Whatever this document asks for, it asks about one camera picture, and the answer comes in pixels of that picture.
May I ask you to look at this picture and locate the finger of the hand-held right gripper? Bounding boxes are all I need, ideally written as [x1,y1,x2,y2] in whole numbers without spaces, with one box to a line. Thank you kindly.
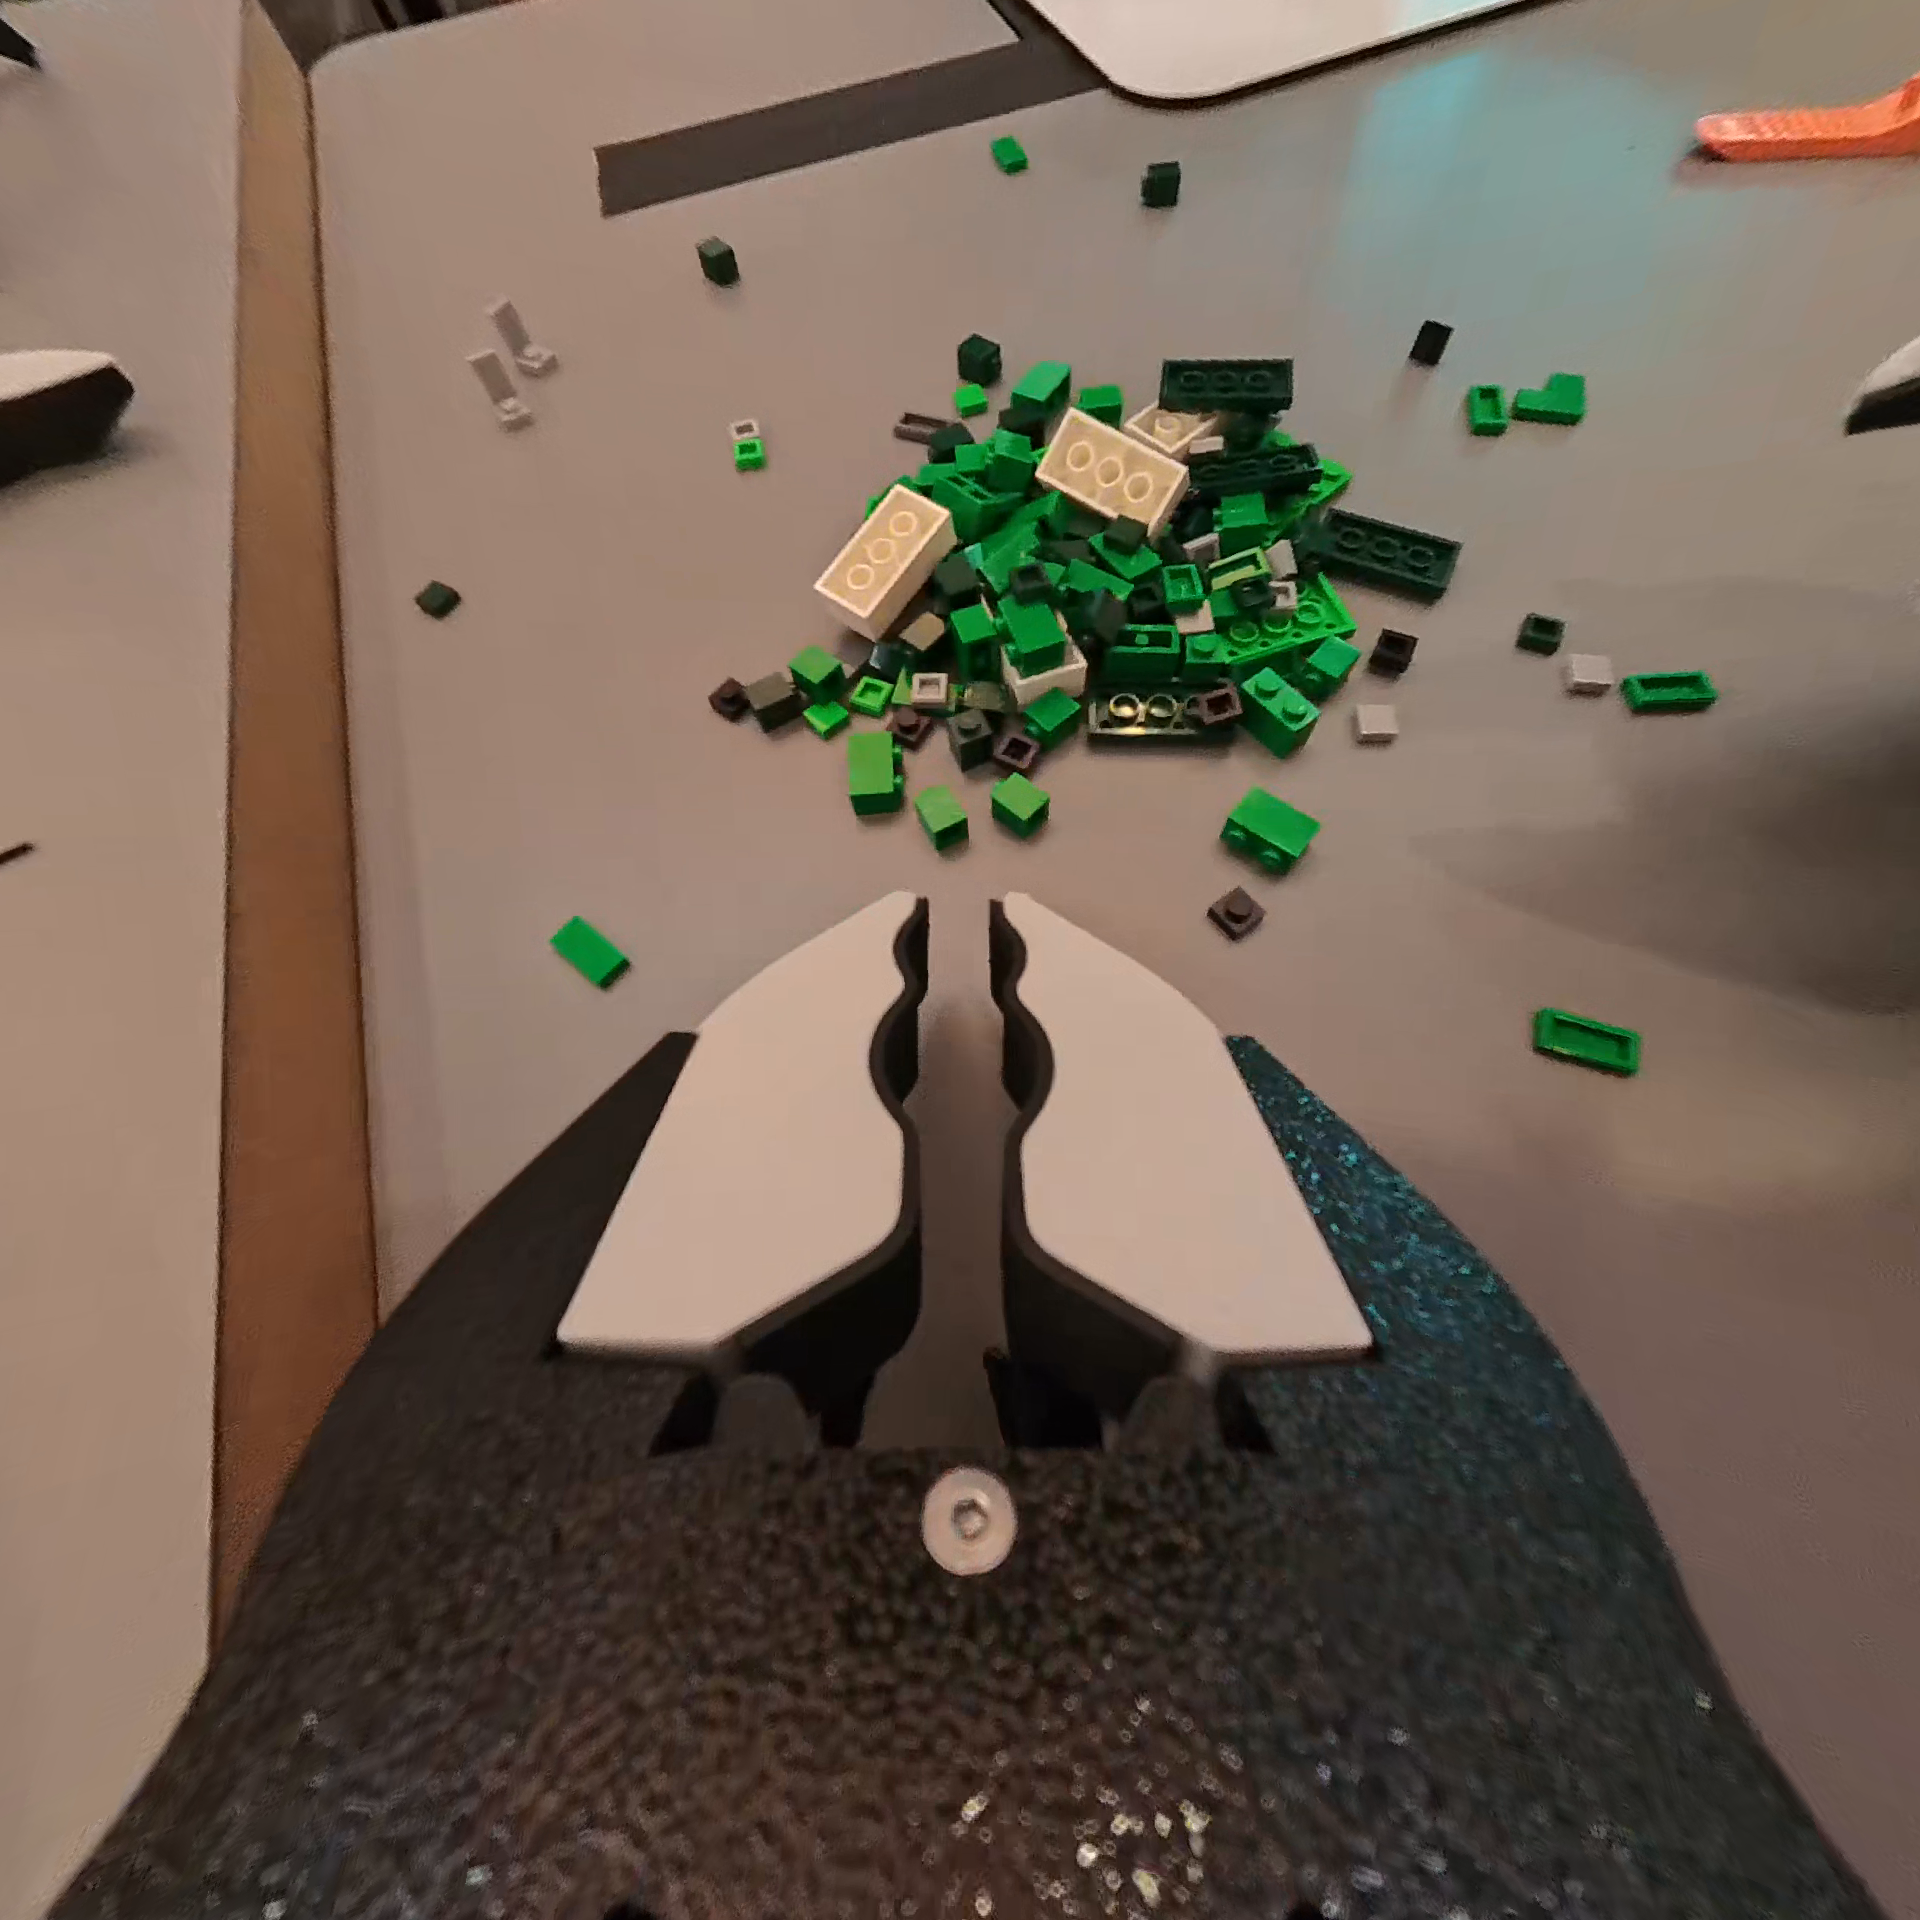
[1842,337,1920,441]

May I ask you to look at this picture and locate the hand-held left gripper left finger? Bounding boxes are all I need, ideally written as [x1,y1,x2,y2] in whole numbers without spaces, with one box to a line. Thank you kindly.
[555,891,933,1449]

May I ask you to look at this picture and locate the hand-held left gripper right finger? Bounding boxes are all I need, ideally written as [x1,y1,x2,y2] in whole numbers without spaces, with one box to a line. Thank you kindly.
[985,891,1376,1449]

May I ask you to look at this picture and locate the orange brick separator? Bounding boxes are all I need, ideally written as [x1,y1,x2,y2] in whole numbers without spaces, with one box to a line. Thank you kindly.
[1697,78,1920,165]

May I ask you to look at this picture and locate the pile of lego bricks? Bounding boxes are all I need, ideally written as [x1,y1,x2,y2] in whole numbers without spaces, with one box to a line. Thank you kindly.
[708,355,1360,857]

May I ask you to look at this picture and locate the dark green lego plate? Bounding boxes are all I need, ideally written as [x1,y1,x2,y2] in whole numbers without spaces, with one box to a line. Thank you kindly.
[1318,509,1466,602]

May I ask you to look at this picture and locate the white book stand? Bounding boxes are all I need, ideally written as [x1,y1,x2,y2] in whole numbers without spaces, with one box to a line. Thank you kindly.
[1020,0,1517,106]

